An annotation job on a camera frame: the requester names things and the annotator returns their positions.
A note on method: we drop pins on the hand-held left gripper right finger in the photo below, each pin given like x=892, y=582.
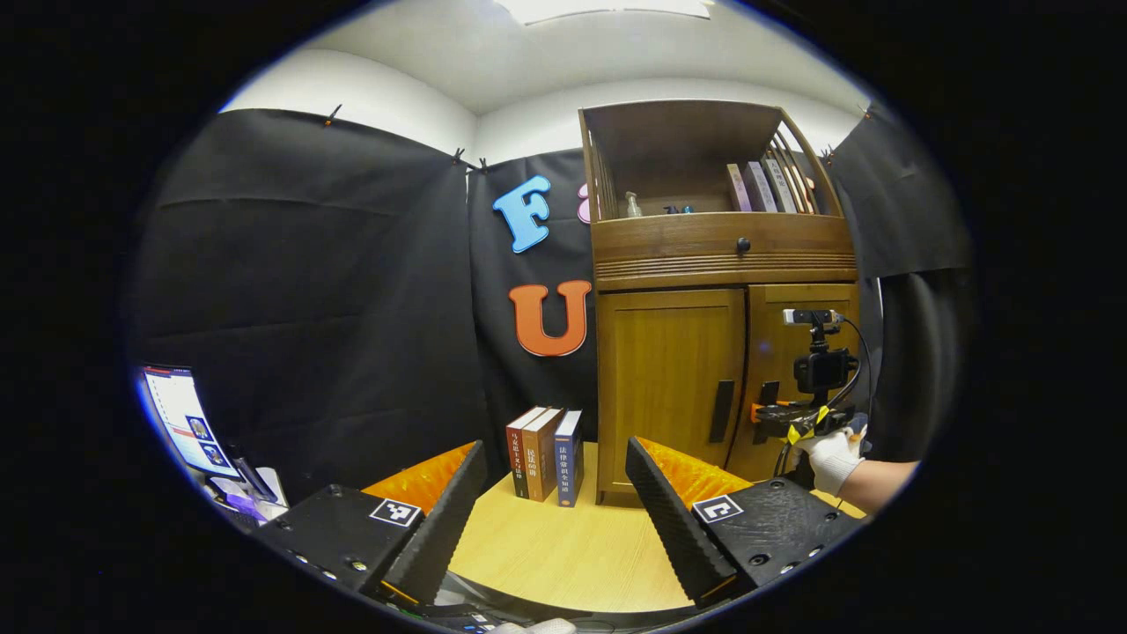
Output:
x=673, y=528

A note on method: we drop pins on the computer monitor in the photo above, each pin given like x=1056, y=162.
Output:
x=185, y=423

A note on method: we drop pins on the black backdrop cloth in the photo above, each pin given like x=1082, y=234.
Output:
x=308, y=291

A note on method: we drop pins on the orange-brown book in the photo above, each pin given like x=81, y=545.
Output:
x=539, y=458

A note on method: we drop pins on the small blue items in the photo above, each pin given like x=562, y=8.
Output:
x=678, y=210

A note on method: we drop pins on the large ceiling light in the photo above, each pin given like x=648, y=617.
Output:
x=607, y=9

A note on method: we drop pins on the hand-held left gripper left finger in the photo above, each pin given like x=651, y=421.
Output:
x=440, y=528

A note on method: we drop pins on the wooden cabinet drawer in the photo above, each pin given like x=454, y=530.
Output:
x=669, y=246

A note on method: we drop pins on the wooden double-door shoe cabinet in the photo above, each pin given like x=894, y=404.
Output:
x=704, y=264

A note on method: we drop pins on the clear pump bottle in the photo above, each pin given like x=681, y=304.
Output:
x=633, y=208

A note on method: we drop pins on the grey book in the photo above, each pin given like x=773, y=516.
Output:
x=761, y=187

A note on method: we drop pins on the wooden shoe cabinet door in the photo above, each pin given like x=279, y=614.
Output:
x=660, y=387
x=770, y=352

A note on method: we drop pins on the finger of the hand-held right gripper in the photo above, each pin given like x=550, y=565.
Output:
x=770, y=421

